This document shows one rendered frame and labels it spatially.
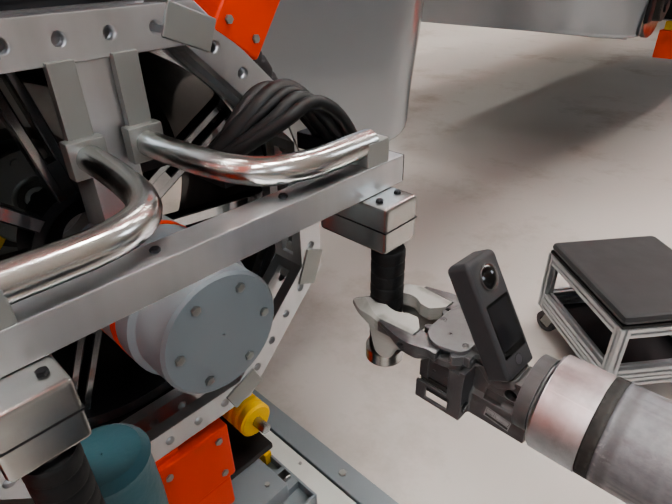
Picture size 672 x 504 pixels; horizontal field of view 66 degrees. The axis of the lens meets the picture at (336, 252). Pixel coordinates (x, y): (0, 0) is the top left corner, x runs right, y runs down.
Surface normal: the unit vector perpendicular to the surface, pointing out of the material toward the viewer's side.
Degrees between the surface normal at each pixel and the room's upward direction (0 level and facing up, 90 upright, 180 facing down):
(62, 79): 90
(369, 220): 90
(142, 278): 90
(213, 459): 90
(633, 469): 70
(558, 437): 79
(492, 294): 59
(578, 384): 14
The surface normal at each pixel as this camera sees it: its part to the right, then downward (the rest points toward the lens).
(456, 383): -0.69, 0.39
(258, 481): -0.02, -0.86
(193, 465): 0.72, 0.34
